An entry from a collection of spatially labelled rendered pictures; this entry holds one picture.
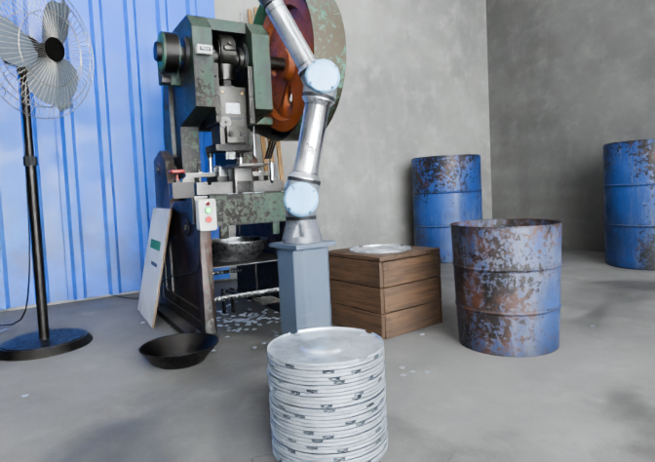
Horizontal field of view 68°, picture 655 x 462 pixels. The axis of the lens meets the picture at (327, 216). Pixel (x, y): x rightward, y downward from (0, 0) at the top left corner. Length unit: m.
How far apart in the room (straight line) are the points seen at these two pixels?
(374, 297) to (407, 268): 0.20
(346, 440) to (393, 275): 1.05
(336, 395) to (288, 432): 0.15
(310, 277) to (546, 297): 0.86
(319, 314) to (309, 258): 0.21
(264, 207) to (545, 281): 1.26
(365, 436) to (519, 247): 0.95
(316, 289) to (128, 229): 2.00
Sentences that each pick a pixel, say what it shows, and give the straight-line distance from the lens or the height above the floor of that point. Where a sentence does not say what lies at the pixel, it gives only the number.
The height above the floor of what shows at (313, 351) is 0.26.
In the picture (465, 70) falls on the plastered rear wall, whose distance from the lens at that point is 5.36.
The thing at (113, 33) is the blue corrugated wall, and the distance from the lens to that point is 3.73.
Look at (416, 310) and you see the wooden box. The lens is 2.25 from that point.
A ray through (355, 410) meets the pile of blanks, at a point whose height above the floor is 0.14.
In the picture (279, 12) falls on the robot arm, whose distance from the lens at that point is 1.92.
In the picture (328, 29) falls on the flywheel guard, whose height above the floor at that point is 1.40.
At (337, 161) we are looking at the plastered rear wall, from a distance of 4.22.
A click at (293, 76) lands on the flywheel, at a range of 2.73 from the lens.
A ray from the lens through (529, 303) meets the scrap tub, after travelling 1.94.
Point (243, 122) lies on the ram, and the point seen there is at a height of 1.00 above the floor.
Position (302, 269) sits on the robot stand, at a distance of 1.78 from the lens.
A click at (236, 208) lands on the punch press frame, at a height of 0.58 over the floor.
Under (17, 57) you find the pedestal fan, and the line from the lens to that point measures 2.42.
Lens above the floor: 0.64
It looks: 3 degrees down
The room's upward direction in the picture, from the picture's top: 3 degrees counter-clockwise
